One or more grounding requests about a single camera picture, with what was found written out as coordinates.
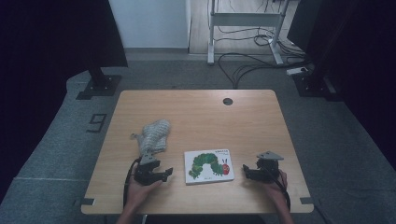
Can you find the black stand base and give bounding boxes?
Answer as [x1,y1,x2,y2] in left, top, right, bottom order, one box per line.
[76,66,122,101]
[292,71,344,102]

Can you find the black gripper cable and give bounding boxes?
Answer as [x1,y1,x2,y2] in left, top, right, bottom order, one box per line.
[122,157,143,209]
[261,164,292,213]

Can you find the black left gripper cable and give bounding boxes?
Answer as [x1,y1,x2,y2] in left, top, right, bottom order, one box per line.
[122,157,143,209]

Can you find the white caterpillar picture book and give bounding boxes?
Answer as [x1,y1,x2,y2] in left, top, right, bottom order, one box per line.
[184,148,236,186]

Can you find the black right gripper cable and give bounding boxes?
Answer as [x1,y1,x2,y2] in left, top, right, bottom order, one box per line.
[261,164,292,213]

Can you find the black floor cables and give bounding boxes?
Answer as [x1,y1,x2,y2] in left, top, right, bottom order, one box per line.
[216,26,312,91]

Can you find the white power strip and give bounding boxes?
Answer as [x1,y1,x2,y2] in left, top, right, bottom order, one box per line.
[286,66,309,77]

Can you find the person's left hand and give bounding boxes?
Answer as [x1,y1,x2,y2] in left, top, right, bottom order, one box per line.
[125,174,163,213]

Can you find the dark curtain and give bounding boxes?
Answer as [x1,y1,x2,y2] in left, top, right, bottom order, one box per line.
[0,0,129,200]
[286,0,396,171]

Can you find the person's right hand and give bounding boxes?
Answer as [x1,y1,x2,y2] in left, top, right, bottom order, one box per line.
[262,169,290,207]

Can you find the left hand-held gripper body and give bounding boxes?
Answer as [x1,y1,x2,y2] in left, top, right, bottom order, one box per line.
[134,151,163,187]

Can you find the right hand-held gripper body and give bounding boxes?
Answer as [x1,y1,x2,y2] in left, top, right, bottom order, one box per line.
[255,150,285,184]

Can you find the white metal desk frame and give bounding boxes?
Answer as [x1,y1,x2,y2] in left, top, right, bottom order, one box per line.
[207,0,292,65]

